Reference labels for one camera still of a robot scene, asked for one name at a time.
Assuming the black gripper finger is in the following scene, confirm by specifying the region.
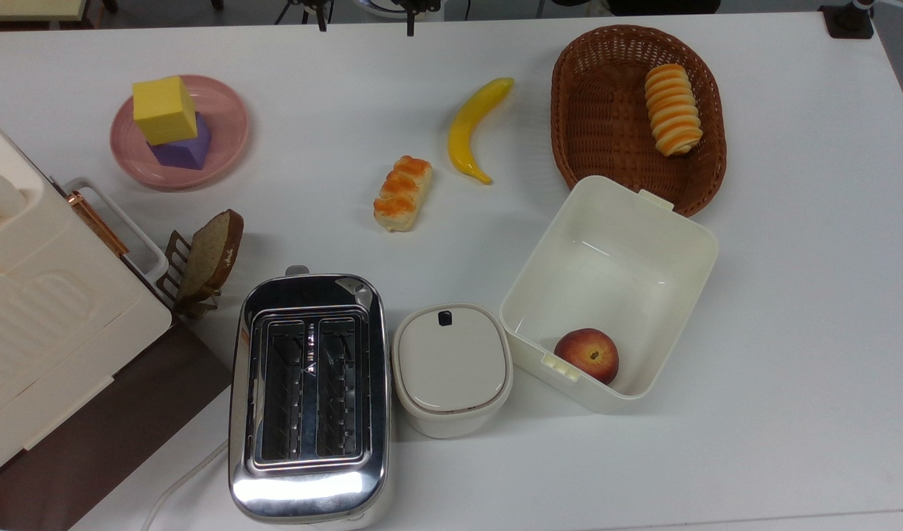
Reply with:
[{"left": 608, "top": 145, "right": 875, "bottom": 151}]
[
  {"left": 391, "top": 0, "right": 442, "bottom": 37},
  {"left": 275, "top": 0, "right": 335, "bottom": 33}
]

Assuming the yellow foam cube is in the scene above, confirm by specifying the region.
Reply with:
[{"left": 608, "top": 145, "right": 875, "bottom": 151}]
[{"left": 132, "top": 75, "right": 199, "bottom": 146}]

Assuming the purple foam cube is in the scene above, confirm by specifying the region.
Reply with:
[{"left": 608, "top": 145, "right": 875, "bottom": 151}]
[{"left": 147, "top": 112, "right": 212, "bottom": 171}]

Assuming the yellow toy banana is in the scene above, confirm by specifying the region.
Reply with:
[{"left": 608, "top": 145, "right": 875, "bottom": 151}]
[{"left": 447, "top": 77, "right": 516, "bottom": 185}]

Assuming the pink round plate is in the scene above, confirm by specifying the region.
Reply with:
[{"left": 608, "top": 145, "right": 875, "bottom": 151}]
[{"left": 110, "top": 74, "right": 250, "bottom": 190}]

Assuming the orange glazed bread roll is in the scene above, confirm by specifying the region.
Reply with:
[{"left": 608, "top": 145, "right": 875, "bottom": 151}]
[{"left": 373, "top": 155, "right": 433, "bottom": 233}]

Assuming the brown wicker basket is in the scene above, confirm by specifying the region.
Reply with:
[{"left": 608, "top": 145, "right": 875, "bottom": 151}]
[{"left": 551, "top": 24, "right": 728, "bottom": 218}]

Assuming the brown toast slice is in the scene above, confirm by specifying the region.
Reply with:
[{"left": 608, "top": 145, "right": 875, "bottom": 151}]
[{"left": 177, "top": 209, "right": 245, "bottom": 302}]

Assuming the striped twisted bread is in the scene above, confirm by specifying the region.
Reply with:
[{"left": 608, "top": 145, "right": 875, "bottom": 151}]
[{"left": 644, "top": 63, "right": 704, "bottom": 157}]

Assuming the beige side table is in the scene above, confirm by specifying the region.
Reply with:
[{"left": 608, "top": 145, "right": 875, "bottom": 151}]
[{"left": 0, "top": 0, "right": 88, "bottom": 21}]

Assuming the white open plastic box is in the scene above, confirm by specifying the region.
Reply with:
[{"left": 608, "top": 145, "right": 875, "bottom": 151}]
[{"left": 499, "top": 175, "right": 719, "bottom": 414}]

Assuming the white lidded pot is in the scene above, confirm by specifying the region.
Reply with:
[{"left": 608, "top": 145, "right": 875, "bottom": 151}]
[{"left": 391, "top": 302, "right": 514, "bottom": 440}]

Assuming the red toy peach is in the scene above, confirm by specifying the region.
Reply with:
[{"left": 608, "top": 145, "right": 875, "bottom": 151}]
[{"left": 554, "top": 328, "right": 620, "bottom": 386}]

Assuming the large cream plastic cabinet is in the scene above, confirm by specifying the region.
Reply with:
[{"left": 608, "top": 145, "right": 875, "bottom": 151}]
[{"left": 0, "top": 109, "right": 173, "bottom": 484}]

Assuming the chrome two-slot toaster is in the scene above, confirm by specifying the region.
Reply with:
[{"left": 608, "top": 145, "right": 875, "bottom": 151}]
[{"left": 228, "top": 265, "right": 393, "bottom": 528}]

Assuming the dark brown base board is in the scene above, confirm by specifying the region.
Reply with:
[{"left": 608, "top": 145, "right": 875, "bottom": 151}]
[{"left": 0, "top": 319, "right": 233, "bottom": 531}]

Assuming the white tray handle frame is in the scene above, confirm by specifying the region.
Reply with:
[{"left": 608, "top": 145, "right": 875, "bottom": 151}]
[{"left": 62, "top": 177, "right": 173, "bottom": 288}]

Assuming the copper door handle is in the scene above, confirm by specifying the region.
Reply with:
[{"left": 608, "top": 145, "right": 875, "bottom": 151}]
[{"left": 68, "top": 190, "right": 130, "bottom": 257}]

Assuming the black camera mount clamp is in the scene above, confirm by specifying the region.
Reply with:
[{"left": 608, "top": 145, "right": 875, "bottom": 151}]
[{"left": 820, "top": 0, "right": 876, "bottom": 39}]

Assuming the white toaster cable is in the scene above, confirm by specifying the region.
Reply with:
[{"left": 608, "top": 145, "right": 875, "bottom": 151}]
[{"left": 138, "top": 439, "right": 231, "bottom": 531}]

